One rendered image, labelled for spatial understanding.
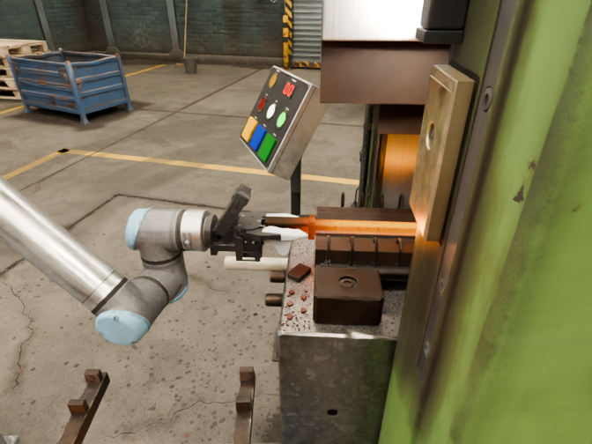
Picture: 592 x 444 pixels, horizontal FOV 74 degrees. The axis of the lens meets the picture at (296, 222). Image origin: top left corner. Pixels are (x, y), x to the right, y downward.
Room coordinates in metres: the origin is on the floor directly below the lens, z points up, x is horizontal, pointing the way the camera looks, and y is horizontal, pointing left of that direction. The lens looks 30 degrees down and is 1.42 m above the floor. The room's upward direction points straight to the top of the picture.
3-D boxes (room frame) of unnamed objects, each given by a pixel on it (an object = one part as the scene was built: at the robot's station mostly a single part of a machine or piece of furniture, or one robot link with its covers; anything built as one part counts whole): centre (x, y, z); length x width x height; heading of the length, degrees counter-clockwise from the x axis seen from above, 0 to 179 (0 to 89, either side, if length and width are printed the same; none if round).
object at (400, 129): (0.69, -0.29, 1.24); 0.30 x 0.07 x 0.06; 86
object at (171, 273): (0.72, 0.30, 0.86); 0.12 x 0.09 x 0.12; 167
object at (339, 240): (0.72, -0.25, 0.96); 0.42 x 0.20 x 0.09; 86
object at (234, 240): (0.72, 0.13, 0.97); 0.12 x 0.08 x 0.09; 86
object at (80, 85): (5.42, 2.96, 0.36); 1.20 x 0.80 x 0.72; 63
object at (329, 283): (0.55, -0.09, 0.95); 0.12 x 0.08 x 0.06; 86
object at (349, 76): (0.72, -0.25, 1.32); 0.42 x 0.20 x 0.10; 86
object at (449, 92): (0.41, -0.15, 1.27); 0.09 x 0.02 x 0.17; 176
